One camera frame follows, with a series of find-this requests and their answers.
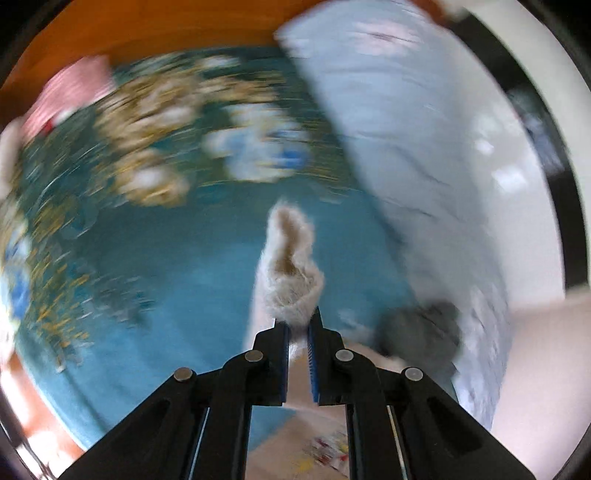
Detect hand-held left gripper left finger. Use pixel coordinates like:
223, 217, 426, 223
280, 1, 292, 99
58, 318, 293, 480

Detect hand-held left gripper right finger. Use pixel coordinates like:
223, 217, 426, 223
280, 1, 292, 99
307, 306, 539, 480

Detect beige fuzzy printed sweater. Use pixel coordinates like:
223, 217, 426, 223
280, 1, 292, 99
240, 198, 389, 480

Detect grey fuzzy pants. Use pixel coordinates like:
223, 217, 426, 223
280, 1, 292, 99
375, 300, 463, 376

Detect teal floral blanket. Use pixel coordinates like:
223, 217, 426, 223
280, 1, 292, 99
0, 46, 419, 452

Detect light blue floral quilt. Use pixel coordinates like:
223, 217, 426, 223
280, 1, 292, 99
274, 0, 514, 426

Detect pink striped cloth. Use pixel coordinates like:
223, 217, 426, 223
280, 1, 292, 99
22, 54, 117, 138

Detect white fluffy cloth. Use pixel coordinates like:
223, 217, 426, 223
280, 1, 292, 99
0, 115, 29, 197

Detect orange wooden headboard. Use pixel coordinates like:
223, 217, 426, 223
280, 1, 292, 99
0, 0, 437, 123

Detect black door frame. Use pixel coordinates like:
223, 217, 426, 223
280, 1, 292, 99
462, 14, 591, 292

